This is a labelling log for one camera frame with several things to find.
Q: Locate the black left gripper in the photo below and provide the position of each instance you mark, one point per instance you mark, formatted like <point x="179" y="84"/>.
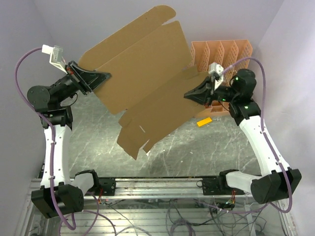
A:
<point x="87" y="80"/>

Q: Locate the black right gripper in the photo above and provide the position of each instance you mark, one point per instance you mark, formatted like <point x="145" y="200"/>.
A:
<point x="204" y="93"/>

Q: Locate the brown cardboard box sheet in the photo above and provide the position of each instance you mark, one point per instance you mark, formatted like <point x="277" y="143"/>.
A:
<point x="149" y="63"/>

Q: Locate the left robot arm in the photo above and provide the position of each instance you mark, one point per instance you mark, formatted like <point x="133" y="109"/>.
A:
<point x="58" y="193"/>

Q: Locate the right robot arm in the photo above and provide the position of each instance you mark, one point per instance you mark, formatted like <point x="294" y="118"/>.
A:
<point x="277" y="180"/>

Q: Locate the yellow block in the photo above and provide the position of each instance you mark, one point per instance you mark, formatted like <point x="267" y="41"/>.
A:
<point x="204" y="122"/>

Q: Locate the orange plastic file rack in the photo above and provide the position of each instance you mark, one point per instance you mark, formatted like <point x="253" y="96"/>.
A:
<point x="225" y="53"/>

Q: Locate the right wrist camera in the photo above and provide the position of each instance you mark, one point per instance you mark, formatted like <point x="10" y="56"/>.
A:
<point x="216" y="75"/>

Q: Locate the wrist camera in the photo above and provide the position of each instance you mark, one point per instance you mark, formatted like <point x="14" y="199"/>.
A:
<point x="56" y="56"/>
<point x="216" y="75"/>

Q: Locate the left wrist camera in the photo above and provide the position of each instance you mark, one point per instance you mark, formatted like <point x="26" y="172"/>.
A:
<point x="56" y="56"/>

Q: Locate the aluminium frame rail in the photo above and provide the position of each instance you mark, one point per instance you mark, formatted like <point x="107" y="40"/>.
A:
<point x="150" y="188"/>

